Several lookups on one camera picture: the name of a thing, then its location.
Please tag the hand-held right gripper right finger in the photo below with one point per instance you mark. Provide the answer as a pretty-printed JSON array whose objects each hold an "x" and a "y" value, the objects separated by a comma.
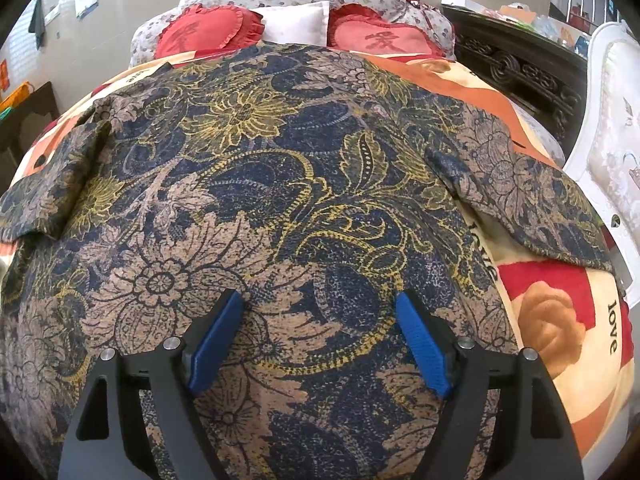
[{"x": 422, "y": 350}]

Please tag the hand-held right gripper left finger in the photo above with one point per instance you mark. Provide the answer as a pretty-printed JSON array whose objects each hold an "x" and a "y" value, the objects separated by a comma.
[{"x": 216, "y": 344}]

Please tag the dark floral patterned shirt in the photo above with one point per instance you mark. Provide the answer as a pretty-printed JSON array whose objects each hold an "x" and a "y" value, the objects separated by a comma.
[{"x": 300, "y": 185}]

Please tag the printed fleece blanket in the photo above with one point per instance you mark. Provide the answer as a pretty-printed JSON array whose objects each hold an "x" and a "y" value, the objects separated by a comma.
[{"x": 550, "y": 310}]

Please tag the white ornate upholstered chair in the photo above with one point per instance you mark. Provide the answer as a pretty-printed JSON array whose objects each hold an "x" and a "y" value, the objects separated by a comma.
[{"x": 615, "y": 135}]

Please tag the dark carved wooden cabinet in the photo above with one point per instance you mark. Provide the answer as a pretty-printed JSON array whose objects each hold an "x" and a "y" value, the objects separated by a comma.
[{"x": 525, "y": 77}]

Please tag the small dark side table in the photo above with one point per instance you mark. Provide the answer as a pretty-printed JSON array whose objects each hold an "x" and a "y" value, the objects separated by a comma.
[{"x": 35, "y": 110}]

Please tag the yellow green packet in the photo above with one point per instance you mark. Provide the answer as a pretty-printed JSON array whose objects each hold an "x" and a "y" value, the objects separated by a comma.
[{"x": 15, "y": 102}]

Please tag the red heart pillow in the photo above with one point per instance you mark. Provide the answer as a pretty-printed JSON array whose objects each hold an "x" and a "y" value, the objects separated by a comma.
[
  {"x": 200, "y": 30},
  {"x": 385, "y": 35}
]

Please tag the white square pillow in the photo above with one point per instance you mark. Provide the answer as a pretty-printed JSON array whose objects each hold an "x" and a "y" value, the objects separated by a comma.
[{"x": 295, "y": 22}]

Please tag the assorted household clutter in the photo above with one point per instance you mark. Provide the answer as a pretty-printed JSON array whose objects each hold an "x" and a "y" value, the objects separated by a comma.
[{"x": 545, "y": 22}]

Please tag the dark hanging cloth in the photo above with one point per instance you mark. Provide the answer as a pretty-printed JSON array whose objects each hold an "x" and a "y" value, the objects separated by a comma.
[{"x": 37, "y": 22}]

